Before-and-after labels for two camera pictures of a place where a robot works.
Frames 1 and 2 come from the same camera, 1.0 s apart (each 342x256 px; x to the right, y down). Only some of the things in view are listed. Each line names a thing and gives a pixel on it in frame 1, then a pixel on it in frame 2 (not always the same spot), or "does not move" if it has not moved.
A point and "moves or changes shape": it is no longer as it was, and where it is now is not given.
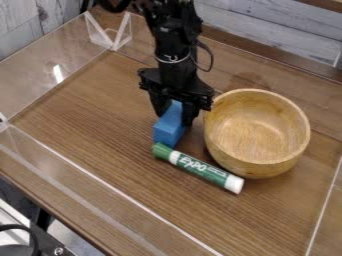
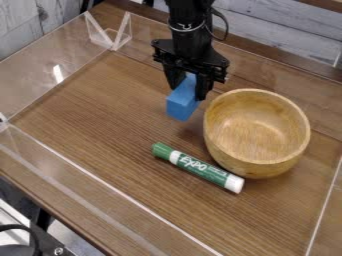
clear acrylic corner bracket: x=111 y=38 does not move
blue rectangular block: x=169 y=130 moves or changes shape
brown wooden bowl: x=257 y=132 does not move
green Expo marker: x=199 y=169 does not move
